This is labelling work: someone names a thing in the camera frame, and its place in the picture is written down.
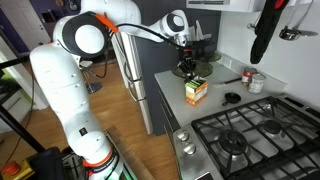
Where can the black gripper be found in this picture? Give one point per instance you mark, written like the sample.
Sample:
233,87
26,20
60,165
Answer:
188,60

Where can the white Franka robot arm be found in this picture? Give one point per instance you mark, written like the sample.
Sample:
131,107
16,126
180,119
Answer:
60,83

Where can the black robot base box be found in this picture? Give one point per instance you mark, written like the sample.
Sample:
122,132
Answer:
46,163

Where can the orange sachet pack box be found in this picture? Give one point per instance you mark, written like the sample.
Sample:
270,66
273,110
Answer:
197,96

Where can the small green glass cake stand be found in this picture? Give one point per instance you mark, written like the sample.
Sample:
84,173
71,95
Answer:
211,57

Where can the white-bladed knife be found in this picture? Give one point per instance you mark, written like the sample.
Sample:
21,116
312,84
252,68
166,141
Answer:
223,83

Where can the grey kitchen drawer front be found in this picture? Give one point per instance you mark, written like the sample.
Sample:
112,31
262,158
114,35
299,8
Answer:
166,110

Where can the stainless steel refrigerator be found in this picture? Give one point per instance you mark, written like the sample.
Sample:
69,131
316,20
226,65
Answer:
146,83

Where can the small black cast iron skillet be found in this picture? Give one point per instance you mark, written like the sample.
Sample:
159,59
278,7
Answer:
232,97

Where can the red and white tin can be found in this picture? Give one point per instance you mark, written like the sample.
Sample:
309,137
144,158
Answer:
257,84
248,76

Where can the silver range knob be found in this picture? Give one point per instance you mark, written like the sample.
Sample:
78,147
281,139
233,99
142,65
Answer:
189,148
182,135

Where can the wide white cabinet door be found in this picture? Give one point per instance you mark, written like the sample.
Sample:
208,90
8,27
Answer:
206,6

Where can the hanging steel spoon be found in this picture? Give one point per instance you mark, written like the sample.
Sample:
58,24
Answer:
251,26

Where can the stainless steel gas range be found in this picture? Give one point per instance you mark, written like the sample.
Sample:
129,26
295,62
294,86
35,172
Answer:
200,160

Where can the narrow white cabinet door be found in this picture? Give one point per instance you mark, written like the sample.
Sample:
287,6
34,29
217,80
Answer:
248,6

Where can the black cast iron stove grate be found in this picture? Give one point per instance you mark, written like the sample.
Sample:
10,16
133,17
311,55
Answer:
253,140

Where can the metal bar stool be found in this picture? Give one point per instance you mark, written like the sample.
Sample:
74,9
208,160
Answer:
91,85

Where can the wooden board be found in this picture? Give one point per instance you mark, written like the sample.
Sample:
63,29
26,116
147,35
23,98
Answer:
133,156

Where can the steel ladle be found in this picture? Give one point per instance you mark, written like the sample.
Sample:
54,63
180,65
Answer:
293,32

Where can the white panel door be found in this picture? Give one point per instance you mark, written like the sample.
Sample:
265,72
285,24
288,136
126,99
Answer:
20,23

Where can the red emergency stop button box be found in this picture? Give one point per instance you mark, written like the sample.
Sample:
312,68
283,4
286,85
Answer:
13,168

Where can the white wall outlet plate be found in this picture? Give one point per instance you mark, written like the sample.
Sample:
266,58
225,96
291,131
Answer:
226,62

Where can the black metal stand frame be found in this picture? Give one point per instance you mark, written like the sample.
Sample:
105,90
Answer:
20,130

